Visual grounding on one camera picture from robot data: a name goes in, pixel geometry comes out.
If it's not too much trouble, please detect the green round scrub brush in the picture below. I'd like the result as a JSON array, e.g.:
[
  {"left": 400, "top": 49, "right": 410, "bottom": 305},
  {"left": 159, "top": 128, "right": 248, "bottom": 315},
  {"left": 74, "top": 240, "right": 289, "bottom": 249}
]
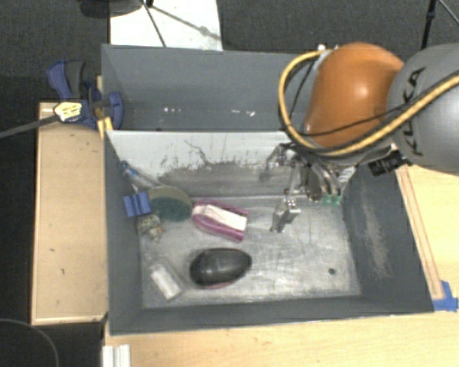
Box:
[{"left": 117, "top": 160, "right": 194, "bottom": 224}]

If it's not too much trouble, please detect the small brown patterned toy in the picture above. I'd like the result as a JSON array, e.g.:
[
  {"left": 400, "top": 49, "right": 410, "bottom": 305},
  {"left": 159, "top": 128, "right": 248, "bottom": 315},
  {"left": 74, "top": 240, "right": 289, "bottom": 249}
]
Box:
[{"left": 135, "top": 212, "right": 166, "bottom": 242}]

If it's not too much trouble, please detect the clear plastic bottle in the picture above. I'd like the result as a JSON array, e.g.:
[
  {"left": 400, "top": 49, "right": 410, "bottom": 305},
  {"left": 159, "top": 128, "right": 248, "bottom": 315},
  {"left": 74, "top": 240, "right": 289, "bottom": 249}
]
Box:
[{"left": 146, "top": 255, "right": 185, "bottom": 302}]

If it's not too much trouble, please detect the black cylinder on white bracket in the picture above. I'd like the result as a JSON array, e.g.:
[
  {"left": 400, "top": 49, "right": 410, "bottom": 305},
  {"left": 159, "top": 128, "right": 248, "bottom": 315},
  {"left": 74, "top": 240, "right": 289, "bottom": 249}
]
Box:
[{"left": 340, "top": 150, "right": 407, "bottom": 191}]

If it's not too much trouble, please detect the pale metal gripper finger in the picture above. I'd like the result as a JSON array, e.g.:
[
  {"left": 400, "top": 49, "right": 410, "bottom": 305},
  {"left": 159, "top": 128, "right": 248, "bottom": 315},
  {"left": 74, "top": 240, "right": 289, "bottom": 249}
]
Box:
[
  {"left": 283, "top": 198, "right": 303, "bottom": 223},
  {"left": 270, "top": 206, "right": 290, "bottom": 234}
]

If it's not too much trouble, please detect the grey metal bin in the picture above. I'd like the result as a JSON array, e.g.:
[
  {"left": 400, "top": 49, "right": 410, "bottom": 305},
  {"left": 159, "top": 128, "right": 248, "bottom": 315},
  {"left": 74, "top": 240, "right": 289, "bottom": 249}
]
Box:
[{"left": 100, "top": 43, "right": 435, "bottom": 336}]

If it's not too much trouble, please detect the purple and white cloth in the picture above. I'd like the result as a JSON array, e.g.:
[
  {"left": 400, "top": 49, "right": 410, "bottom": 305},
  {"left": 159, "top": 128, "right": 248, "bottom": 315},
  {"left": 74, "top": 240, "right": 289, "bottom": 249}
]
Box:
[{"left": 190, "top": 200, "right": 252, "bottom": 243}]

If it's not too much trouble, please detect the pale wood board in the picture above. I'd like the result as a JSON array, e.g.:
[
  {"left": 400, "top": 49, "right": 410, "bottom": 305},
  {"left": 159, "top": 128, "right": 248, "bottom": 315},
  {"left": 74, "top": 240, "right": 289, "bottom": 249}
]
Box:
[{"left": 30, "top": 101, "right": 110, "bottom": 326}]

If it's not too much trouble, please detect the blue plastic clip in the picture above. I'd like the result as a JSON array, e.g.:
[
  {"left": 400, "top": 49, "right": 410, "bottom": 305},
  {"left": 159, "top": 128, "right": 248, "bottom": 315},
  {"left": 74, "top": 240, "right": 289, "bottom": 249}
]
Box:
[{"left": 122, "top": 192, "right": 153, "bottom": 219}]

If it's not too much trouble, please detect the black oval computer mouse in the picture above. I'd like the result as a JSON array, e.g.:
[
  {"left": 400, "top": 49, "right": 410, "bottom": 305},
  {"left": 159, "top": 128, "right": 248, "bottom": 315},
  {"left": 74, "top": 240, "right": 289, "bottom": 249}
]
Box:
[{"left": 188, "top": 247, "right": 253, "bottom": 290}]

